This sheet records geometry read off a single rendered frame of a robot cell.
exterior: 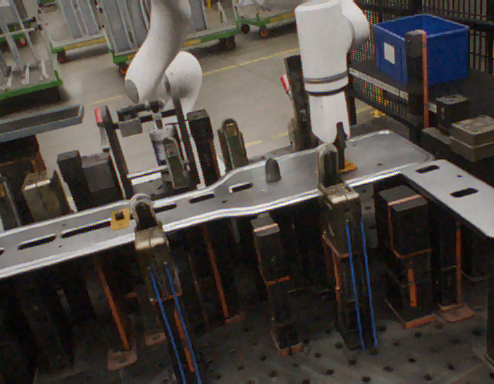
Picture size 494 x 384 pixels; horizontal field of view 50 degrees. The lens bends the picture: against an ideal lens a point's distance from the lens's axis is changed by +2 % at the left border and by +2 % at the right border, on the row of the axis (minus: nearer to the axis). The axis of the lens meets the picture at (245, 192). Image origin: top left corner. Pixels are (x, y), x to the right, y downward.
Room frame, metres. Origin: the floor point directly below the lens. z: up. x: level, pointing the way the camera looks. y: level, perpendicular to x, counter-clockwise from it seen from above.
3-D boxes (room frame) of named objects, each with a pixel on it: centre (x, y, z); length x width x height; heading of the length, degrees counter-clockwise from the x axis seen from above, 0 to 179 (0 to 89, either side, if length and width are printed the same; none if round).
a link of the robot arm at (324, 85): (1.01, -0.20, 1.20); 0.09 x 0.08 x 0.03; 8
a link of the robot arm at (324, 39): (1.01, -0.20, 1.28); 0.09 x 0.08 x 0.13; 126
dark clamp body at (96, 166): (1.18, 0.33, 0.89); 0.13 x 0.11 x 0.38; 8
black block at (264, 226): (0.86, -0.03, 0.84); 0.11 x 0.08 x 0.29; 8
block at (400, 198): (0.88, -0.29, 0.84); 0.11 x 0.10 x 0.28; 8
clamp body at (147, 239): (0.83, 0.18, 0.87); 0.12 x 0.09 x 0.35; 8
